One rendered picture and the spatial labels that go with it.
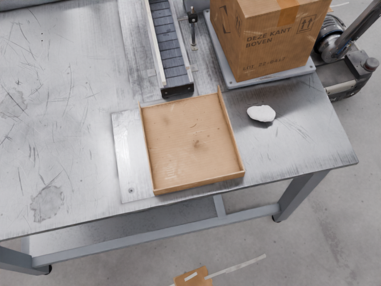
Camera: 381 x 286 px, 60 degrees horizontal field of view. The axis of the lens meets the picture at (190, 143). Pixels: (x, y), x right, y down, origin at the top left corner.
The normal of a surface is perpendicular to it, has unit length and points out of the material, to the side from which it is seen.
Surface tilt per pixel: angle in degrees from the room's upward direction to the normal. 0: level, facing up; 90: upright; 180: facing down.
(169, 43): 0
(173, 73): 0
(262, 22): 90
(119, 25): 0
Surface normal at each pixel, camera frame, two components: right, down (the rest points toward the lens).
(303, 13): 0.26, 0.86
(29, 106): -0.04, -0.45
